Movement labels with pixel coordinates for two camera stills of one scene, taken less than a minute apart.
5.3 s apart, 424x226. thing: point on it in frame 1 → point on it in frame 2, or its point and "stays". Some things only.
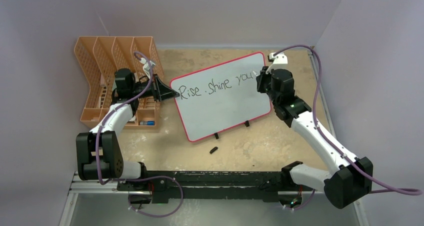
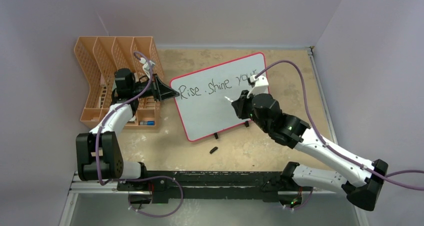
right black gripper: [264, 76] → [240, 104]
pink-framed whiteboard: [216, 99] stays
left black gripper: [160, 91] stays
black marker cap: [213, 150] stays
